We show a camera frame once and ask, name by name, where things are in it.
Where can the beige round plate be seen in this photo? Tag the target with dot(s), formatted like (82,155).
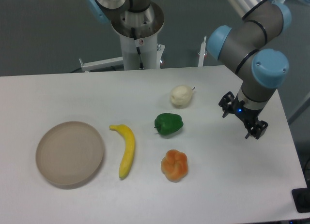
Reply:
(70,154)

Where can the white pear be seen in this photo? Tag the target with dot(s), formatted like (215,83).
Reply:
(181,95)

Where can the black device at table edge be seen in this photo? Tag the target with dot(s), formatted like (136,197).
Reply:
(301,197)

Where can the white metal bracket left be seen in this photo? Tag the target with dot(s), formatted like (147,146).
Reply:
(101,64)

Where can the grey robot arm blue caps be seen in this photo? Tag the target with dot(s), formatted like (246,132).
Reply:
(241,50)

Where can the white metal bracket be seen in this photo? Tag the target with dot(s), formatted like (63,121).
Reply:
(202,52)
(101,64)

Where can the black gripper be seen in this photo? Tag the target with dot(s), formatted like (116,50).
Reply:
(255,128)

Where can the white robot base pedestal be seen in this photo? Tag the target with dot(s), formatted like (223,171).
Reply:
(141,53)

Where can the yellow banana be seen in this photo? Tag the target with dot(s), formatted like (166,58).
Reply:
(129,151)

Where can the green bell pepper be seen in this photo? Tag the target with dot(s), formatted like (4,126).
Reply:
(168,123)

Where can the white metal bracket right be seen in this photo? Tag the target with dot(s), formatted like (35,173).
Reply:
(202,52)

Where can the orange bread roll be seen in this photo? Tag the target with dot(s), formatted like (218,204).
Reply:
(174,165)

